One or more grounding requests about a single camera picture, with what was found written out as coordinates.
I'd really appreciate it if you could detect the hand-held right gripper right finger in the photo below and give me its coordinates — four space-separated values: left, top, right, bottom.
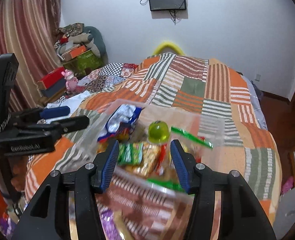
170 139 277 240

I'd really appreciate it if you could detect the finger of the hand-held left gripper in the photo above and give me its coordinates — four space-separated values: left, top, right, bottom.
17 116 90 137
11 106 71 126

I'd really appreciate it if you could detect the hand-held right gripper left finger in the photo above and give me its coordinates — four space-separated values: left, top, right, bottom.
11 140 120 240

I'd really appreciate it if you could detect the green snack packet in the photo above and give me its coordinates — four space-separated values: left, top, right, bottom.
117 142 144 166

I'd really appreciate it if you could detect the green strip zip bag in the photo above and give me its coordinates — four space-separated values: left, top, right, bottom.
171 126 214 150

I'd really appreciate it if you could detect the green jelly cup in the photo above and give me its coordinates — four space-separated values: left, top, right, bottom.
148 120 170 144

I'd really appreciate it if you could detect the clear plastic storage bin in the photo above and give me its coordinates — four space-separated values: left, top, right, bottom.
74 99 225 198

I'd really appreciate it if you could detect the white blue snack packet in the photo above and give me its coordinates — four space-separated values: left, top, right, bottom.
97 104 143 143

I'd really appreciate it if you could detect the grey box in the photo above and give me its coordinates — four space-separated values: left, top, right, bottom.
41 80 68 98

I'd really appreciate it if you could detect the white cloth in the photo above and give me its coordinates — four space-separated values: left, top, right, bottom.
47 91 91 113

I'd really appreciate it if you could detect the red box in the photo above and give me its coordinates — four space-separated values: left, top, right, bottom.
38 67 66 90

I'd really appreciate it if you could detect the pink plush toy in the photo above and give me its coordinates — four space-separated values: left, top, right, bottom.
62 69 79 90

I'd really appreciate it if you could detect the green box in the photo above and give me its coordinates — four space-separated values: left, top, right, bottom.
62 50 105 77

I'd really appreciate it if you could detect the striped curtain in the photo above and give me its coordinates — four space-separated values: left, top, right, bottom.
0 0 68 110

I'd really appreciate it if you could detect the orange box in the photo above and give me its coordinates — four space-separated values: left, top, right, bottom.
62 44 86 58

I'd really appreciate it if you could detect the checkered patchwork quilt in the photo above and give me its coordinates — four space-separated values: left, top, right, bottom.
77 62 139 93

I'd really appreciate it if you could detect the striped patchwork blanket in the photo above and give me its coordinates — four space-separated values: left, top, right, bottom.
25 52 283 240

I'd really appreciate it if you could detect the camouflage cloth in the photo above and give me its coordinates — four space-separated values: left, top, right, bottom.
59 23 85 37

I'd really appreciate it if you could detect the grey backpack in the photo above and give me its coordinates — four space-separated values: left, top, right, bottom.
251 81 263 102

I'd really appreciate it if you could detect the yellow ring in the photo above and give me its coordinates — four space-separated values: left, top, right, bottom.
153 41 184 55

